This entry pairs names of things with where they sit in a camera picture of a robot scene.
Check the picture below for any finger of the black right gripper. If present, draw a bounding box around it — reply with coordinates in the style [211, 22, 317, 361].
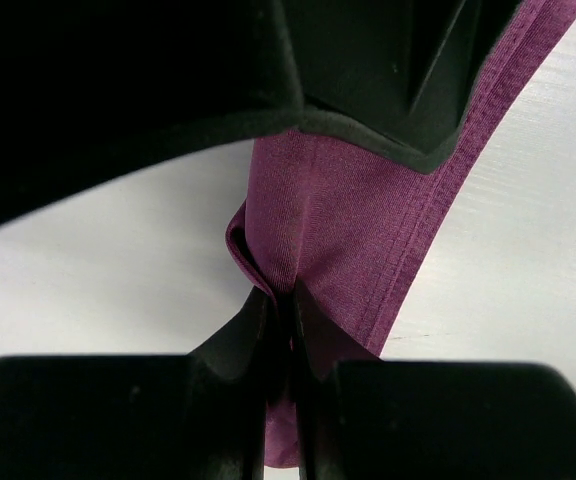
[283, 0, 519, 174]

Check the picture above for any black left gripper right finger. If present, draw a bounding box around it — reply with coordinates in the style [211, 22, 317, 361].
[292, 281, 378, 479]

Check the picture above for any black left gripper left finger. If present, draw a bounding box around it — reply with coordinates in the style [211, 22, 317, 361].
[185, 289, 273, 479]

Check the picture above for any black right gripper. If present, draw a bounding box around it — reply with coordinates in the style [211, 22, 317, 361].
[0, 0, 314, 241]

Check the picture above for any purple cloth napkin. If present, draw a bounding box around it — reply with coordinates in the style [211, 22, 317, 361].
[225, 0, 576, 471]

